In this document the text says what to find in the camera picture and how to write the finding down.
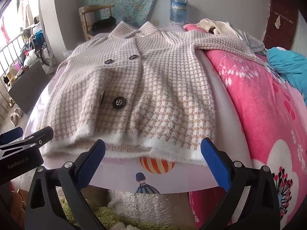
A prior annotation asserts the pink floral blanket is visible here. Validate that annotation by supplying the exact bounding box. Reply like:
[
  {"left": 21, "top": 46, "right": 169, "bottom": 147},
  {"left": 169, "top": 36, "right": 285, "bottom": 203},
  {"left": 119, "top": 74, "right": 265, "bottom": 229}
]
[{"left": 183, "top": 24, "right": 307, "bottom": 230}]

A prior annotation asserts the beige houndstooth knit coat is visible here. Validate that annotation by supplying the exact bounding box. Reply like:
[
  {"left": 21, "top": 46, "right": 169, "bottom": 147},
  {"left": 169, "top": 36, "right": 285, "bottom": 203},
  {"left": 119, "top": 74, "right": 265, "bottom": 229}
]
[{"left": 40, "top": 21, "right": 267, "bottom": 167}]

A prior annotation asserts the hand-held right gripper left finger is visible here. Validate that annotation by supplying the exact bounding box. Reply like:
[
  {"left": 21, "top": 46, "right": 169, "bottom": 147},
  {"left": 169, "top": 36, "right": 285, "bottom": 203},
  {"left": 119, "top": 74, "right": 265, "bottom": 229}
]
[{"left": 25, "top": 139, "right": 106, "bottom": 230}]

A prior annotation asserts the beige garment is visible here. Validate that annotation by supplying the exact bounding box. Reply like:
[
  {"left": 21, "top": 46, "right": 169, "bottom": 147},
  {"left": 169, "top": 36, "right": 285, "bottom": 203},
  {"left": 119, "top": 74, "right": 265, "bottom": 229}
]
[{"left": 195, "top": 18, "right": 238, "bottom": 35}]

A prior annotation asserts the grey white garment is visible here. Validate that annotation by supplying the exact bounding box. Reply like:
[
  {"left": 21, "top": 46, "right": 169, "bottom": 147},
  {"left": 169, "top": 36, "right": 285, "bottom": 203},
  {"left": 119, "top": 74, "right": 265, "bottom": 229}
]
[{"left": 225, "top": 21, "right": 265, "bottom": 53}]

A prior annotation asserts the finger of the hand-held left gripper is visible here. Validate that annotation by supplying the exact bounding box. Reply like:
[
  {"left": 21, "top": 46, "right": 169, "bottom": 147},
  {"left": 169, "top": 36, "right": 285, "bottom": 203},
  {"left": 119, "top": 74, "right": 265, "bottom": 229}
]
[
  {"left": 21, "top": 126, "right": 54, "bottom": 149},
  {"left": 0, "top": 127, "right": 24, "bottom": 146}
]

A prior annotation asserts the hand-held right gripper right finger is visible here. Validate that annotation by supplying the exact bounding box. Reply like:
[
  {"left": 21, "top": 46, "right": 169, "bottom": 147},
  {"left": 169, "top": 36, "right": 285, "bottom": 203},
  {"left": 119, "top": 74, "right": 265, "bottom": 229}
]
[{"left": 201, "top": 138, "right": 281, "bottom": 230}]

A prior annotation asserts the large blue water jug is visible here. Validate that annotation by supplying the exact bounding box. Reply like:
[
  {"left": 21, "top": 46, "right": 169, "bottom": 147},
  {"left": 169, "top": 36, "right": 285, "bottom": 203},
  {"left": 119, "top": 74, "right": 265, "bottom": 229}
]
[{"left": 169, "top": 0, "right": 192, "bottom": 25}]

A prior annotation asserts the teal floral hanging cloth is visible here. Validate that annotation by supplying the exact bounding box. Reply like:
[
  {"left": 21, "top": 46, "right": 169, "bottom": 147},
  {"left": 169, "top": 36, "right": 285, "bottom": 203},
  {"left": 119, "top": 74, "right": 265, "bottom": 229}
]
[{"left": 79, "top": 0, "right": 166, "bottom": 28}]

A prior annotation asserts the wheelchair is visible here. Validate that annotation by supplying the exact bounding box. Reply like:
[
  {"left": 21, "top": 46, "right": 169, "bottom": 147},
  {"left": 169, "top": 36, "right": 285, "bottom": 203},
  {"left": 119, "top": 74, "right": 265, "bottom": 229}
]
[{"left": 31, "top": 30, "right": 52, "bottom": 66}]

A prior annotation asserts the teal blanket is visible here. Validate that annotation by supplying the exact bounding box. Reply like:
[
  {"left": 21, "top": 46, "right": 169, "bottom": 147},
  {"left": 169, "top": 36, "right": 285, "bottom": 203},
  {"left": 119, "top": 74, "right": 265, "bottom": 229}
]
[{"left": 266, "top": 47, "right": 307, "bottom": 96}]

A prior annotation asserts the black cloth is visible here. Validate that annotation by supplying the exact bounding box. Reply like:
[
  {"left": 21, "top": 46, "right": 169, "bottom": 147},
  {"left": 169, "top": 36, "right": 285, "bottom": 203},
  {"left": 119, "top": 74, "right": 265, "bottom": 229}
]
[{"left": 92, "top": 16, "right": 118, "bottom": 29}]

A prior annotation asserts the wooden chair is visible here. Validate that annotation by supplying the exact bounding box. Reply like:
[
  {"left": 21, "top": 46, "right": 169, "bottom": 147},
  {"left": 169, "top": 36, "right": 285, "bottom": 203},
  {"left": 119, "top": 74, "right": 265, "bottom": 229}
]
[{"left": 79, "top": 4, "right": 115, "bottom": 41}]

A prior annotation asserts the dark flat panel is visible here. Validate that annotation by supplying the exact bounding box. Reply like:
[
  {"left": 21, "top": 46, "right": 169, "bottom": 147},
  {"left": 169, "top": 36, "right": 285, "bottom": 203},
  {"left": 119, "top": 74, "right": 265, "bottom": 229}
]
[{"left": 7, "top": 61, "right": 50, "bottom": 115}]

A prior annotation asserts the dark red wooden door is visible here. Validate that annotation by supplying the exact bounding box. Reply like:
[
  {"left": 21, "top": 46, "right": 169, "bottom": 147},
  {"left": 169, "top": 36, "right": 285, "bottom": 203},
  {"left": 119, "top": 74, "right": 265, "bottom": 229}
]
[{"left": 262, "top": 0, "right": 299, "bottom": 51}]

